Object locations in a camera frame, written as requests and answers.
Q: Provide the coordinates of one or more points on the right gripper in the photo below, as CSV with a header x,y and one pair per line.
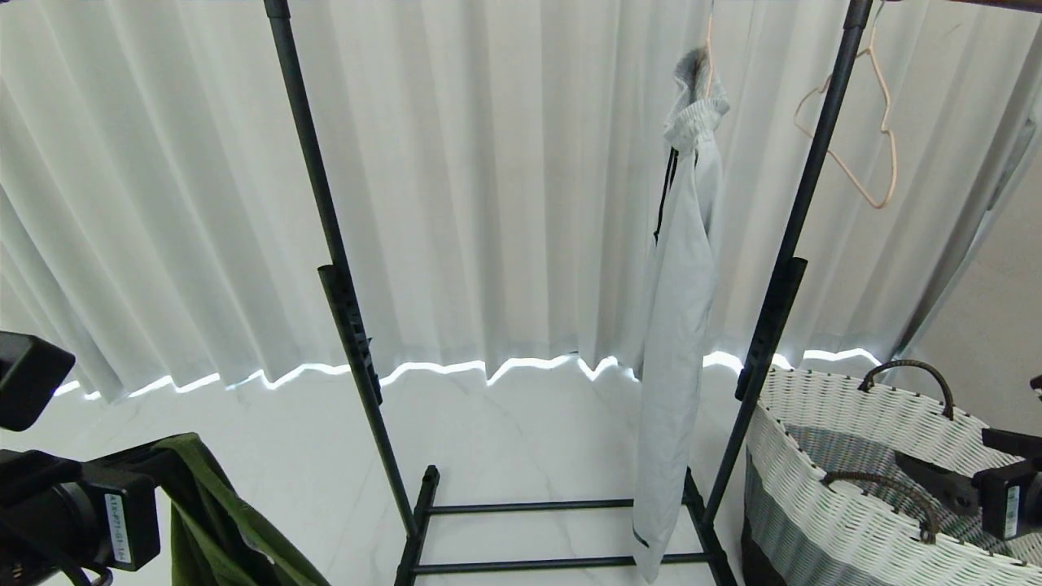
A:
x,y
1009,500

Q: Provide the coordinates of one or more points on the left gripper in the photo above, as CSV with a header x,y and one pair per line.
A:
x,y
73,521

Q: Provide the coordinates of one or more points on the green garment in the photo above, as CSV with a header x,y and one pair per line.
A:
x,y
212,521

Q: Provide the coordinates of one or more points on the pale grey shorts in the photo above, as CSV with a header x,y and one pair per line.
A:
x,y
676,325

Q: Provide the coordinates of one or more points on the pink clothes hanger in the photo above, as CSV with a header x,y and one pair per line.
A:
x,y
879,206
710,57

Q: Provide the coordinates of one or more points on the white laundry basket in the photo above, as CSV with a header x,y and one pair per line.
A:
x,y
814,521

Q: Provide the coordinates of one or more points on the black clothes rack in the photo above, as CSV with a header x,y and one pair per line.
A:
x,y
309,163

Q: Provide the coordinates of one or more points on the white curtain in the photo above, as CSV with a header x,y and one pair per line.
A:
x,y
488,163

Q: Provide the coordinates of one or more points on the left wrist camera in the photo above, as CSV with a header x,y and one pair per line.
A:
x,y
28,374

